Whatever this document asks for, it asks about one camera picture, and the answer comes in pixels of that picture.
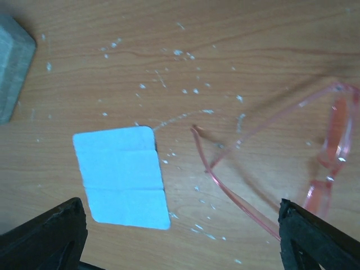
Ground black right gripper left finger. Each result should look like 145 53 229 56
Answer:
1 197 88 269

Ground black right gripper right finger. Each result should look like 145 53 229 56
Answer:
278 199 359 269

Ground light blue cleaning cloth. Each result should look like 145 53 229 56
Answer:
73 126 171 230

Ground grey glasses case green lining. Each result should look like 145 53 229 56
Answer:
1 14 36 124

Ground pink transparent sunglasses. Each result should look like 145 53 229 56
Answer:
191 82 359 240

